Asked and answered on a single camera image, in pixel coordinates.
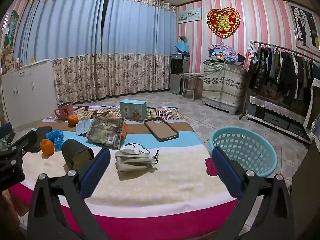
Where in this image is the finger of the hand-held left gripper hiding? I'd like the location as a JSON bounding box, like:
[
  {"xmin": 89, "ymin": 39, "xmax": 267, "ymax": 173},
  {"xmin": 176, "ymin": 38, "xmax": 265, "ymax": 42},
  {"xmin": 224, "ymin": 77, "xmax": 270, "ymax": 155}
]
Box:
[
  {"xmin": 0, "ymin": 122, "xmax": 13, "ymax": 137},
  {"xmin": 15, "ymin": 126, "xmax": 52, "ymax": 155}
]

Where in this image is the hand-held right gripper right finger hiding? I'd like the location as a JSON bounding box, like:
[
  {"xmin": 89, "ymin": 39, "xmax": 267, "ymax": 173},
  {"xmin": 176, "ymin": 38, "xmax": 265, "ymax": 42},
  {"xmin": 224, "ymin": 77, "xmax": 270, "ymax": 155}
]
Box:
[{"xmin": 211, "ymin": 146, "xmax": 295, "ymax": 240}]

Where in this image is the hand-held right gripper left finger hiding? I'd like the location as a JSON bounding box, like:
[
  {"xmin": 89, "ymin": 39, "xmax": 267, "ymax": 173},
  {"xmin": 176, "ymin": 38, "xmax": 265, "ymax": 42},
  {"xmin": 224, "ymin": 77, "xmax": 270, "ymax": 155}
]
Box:
[{"xmin": 27, "ymin": 148, "xmax": 112, "ymax": 240}]

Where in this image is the blue plastic wrapper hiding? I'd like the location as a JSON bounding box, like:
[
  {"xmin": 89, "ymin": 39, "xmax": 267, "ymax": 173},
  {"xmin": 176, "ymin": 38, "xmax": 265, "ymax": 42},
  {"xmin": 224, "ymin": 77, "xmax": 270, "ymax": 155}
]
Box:
[{"xmin": 46, "ymin": 129, "xmax": 64, "ymax": 147}]

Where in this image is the light blue plastic basket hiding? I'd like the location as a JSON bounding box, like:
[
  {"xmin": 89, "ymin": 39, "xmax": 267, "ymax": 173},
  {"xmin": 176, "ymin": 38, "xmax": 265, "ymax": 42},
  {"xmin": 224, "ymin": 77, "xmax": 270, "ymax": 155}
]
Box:
[{"xmin": 209, "ymin": 127, "xmax": 278, "ymax": 178}]

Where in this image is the grey face mask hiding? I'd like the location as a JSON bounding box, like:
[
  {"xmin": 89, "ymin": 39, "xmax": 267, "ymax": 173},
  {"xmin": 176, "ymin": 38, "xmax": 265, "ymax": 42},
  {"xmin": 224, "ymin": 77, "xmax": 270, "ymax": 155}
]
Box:
[{"xmin": 114, "ymin": 149, "xmax": 160, "ymax": 173}]

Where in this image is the person's left forearm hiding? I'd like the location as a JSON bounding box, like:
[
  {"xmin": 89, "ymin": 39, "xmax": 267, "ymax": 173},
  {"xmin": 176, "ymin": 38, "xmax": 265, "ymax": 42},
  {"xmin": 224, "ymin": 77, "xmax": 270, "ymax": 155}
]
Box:
[{"xmin": 0, "ymin": 187, "xmax": 25, "ymax": 240}]

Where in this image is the pink mug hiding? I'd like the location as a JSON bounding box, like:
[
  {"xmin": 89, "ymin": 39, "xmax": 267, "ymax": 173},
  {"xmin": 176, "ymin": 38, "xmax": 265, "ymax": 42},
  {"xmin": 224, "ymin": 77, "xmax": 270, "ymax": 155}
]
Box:
[{"xmin": 54, "ymin": 102, "xmax": 74, "ymax": 120}]

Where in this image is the white cabinet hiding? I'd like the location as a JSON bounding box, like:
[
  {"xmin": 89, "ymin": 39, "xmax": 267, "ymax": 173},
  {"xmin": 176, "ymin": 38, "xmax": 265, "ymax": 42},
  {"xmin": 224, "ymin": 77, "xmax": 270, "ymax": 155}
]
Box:
[{"xmin": 0, "ymin": 59, "xmax": 58, "ymax": 130}]

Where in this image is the brown paper scrap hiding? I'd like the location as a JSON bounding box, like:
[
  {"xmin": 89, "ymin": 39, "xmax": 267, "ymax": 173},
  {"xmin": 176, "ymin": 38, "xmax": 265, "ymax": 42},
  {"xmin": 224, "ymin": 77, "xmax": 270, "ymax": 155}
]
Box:
[{"xmin": 94, "ymin": 110, "xmax": 120, "ymax": 118}]

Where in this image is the low dark cabinet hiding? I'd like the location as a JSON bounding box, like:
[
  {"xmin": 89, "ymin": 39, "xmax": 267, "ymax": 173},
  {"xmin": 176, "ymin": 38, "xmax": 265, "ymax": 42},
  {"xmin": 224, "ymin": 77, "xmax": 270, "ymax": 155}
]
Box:
[{"xmin": 246, "ymin": 94, "xmax": 313, "ymax": 144}]

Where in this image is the teal cardboard box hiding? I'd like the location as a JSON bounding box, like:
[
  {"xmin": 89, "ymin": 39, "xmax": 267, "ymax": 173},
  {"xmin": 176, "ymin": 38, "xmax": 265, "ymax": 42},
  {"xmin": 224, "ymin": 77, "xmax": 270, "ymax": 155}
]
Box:
[{"xmin": 119, "ymin": 99, "xmax": 147, "ymax": 121}]

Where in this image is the printed striped blanket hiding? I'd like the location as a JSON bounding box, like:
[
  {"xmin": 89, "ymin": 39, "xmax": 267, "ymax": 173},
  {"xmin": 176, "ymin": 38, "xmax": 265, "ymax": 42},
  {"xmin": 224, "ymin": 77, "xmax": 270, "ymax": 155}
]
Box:
[{"xmin": 0, "ymin": 102, "xmax": 238, "ymax": 240}]

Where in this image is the brown phone case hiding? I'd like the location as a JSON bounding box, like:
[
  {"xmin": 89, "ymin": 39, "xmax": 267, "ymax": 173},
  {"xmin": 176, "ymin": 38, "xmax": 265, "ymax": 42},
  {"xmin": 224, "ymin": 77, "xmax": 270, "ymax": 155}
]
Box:
[{"xmin": 144, "ymin": 117, "xmax": 179, "ymax": 142}]

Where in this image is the white lace cloth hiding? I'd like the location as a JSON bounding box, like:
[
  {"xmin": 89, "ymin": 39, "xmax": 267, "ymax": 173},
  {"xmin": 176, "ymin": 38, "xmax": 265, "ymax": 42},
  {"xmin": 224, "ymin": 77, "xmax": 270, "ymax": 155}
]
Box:
[{"xmin": 250, "ymin": 94, "xmax": 309, "ymax": 118}]

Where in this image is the dark wooden furniture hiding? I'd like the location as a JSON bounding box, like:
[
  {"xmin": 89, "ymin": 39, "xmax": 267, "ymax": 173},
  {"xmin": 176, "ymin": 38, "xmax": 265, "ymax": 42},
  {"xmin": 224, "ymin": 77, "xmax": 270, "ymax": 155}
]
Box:
[{"xmin": 291, "ymin": 142, "xmax": 320, "ymax": 240}]

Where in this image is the covered cabinet with clothes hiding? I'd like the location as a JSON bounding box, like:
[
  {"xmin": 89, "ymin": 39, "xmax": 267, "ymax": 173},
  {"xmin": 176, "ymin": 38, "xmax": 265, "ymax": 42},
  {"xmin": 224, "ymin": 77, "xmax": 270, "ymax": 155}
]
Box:
[{"xmin": 201, "ymin": 60, "xmax": 247, "ymax": 115}]

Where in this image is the grey patterned fringed cloth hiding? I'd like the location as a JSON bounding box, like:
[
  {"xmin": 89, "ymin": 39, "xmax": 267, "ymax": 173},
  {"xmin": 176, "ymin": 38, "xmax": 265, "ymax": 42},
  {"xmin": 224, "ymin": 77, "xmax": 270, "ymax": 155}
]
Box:
[{"xmin": 310, "ymin": 114, "xmax": 320, "ymax": 153}]

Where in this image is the small folding table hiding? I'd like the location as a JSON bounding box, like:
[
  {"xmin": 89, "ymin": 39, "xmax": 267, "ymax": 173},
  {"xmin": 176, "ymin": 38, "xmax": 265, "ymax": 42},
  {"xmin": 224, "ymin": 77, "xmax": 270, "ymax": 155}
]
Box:
[{"xmin": 178, "ymin": 72, "xmax": 203, "ymax": 99}]

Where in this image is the grey water dispenser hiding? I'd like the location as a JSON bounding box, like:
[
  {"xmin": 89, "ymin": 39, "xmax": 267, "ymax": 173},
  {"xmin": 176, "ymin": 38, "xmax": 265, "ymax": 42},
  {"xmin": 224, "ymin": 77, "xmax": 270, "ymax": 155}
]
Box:
[{"xmin": 169, "ymin": 53, "xmax": 191, "ymax": 95}]

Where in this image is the blue floral curtain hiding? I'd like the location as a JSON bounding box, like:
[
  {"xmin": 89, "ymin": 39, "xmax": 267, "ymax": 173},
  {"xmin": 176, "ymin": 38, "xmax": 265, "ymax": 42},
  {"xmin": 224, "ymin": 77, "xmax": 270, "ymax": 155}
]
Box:
[
  {"xmin": 101, "ymin": 0, "xmax": 178, "ymax": 99},
  {"xmin": 14, "ymin": 0, "xmax": 105, "ymax": 105}
]

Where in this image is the pink hanging bag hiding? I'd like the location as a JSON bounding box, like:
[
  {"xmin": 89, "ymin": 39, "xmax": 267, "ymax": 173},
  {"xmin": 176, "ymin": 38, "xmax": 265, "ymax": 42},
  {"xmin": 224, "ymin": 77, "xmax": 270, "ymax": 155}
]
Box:
[{"xmin": 242, "ymin": 44, "xmax": 254, "ymax": 72}]

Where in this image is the row of hanging clothes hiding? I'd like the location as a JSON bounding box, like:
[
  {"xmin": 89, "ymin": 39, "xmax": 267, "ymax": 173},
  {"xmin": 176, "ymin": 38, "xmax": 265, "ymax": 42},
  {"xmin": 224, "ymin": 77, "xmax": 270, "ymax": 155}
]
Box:
[{"xmin": 250, "ymin": 44, "xmax": 320, "ymax": 108}]

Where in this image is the pile of clothes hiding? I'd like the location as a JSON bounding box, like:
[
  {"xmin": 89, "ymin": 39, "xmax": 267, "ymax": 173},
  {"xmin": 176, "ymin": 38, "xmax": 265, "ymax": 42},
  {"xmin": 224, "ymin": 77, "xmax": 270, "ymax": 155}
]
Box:
[{"xmin": 207, "ymin": 41, "xmax": 244, "ymax": 64}]

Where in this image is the metal clothes rack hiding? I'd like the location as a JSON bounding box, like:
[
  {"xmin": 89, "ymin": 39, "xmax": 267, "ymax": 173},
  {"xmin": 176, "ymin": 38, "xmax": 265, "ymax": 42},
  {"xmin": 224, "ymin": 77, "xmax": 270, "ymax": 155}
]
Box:
[{"xmin": 246, "ymin": 40, "xmax": 320, "ymax": 120}]

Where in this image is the wall poster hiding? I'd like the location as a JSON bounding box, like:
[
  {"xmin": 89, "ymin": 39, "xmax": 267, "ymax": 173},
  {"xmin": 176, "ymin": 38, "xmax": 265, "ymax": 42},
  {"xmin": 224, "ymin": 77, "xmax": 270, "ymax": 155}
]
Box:
[{"xmin": 0, "ymin": 10, "xmax": 19, "ymax": 75}]

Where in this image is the red heart wall decoration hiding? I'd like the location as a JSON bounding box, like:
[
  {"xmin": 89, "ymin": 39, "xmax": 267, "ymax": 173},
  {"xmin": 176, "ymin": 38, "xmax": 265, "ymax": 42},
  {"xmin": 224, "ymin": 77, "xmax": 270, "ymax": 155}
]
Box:
[{"xmin": 206, "ymin": 7, "xmax": 241, "ymax": 40}]

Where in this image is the wall calendar picture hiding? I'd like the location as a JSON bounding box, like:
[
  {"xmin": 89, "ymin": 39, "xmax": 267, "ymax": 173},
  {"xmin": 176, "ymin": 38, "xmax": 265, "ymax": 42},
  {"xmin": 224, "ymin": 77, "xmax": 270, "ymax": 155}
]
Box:
[{"xmin": 177, "ymin": 7, "xmax": 202, "ymax": 24}]

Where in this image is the framed wall picture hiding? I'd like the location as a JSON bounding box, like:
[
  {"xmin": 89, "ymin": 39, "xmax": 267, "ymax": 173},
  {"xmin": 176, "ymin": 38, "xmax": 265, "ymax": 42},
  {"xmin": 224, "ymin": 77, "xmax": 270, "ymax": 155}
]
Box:
[{"xmin": 290, "ymin": 2, "xmax": 320, "ymax": 55}]

